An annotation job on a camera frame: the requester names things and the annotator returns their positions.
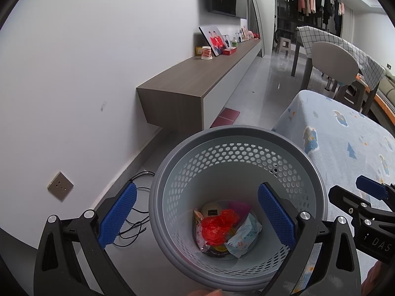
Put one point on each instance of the table with checkered cloth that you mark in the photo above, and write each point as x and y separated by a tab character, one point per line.
355	52

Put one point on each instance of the houndstooth orange sofa cover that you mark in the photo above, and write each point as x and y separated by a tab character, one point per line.
385	101

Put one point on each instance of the white paper cup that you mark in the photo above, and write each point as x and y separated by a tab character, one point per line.
206	53

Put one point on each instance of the grey round-back chair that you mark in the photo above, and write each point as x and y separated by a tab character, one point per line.
334	61

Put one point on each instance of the leaning mirror panel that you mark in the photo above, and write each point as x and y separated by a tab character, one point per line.
256	21

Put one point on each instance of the grey perforated plastic basket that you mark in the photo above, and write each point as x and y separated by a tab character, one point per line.
185	191

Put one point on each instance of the row of hanging clothes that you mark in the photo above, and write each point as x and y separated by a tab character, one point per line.
311	0

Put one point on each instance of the large photo frame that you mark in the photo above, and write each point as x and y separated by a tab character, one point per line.
214	40

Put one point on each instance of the metal wall socket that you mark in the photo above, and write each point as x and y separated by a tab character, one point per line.
60	185

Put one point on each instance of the flat red box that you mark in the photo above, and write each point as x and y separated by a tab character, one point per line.
230	51

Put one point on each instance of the red plastic bag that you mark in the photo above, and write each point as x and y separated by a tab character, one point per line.
216	228

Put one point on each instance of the person's left hand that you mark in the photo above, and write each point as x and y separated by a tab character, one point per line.
202	293

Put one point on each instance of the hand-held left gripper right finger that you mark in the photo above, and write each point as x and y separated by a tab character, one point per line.
276	214

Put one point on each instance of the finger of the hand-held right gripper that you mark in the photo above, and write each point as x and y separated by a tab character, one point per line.
348	200
370	188

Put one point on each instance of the pink snack packet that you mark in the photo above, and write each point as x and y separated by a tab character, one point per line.
197	219

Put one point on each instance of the grey plastic stool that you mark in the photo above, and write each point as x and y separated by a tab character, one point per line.
283	44
351	95

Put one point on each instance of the small orange box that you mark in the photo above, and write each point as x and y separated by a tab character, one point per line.
198	51

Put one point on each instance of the small standing picture card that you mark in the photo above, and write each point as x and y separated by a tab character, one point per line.
240	36

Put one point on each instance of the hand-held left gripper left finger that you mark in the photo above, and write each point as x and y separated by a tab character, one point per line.
118	214

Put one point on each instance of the table with blue patterned cloth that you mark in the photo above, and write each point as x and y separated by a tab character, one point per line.
339	135

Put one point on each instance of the small photo frame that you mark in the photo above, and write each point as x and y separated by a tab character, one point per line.
226	41

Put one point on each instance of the olive green sofa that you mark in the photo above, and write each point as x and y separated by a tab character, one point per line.
387	86

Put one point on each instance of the person's right hand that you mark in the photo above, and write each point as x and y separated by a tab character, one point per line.
381	280

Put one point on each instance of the black plastic hair clip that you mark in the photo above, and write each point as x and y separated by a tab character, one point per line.
216	253

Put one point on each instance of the white teal wipes packet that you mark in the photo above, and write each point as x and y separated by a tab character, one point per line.
243	237

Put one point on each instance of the yellow plastic lid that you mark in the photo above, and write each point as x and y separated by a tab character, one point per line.
220	248

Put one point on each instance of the wooden wall cabinet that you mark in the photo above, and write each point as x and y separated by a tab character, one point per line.
191	77

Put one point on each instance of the beige fluffy plush pouch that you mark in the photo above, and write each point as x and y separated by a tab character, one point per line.
213	211

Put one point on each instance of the dark red floor box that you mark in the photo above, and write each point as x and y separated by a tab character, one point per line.
225	117

